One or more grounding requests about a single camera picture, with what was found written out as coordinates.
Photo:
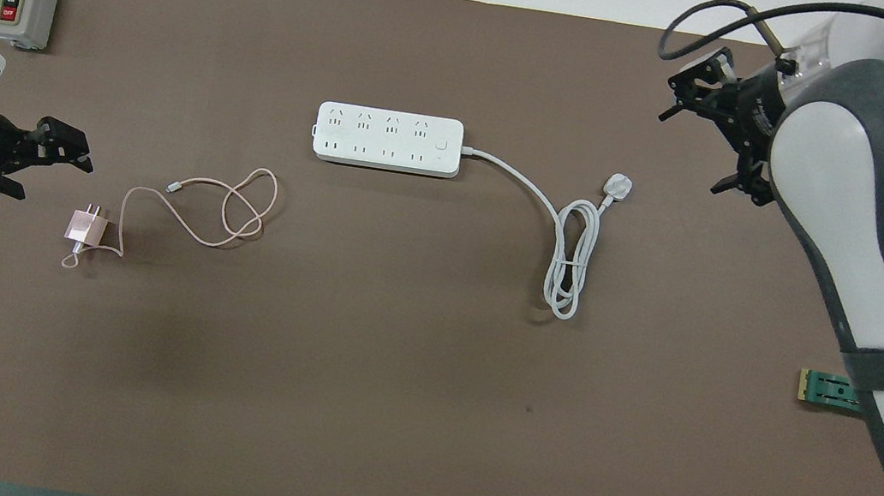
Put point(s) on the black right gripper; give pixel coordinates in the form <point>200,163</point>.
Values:
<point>754,106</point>

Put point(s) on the pink charger adapter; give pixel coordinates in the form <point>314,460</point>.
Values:
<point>88,227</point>

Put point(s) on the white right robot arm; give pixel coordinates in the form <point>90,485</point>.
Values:
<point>865,256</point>

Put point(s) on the brown table mat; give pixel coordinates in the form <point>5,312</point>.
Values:
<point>384,413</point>

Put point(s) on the grey on-off switch box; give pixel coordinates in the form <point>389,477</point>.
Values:
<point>22,7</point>

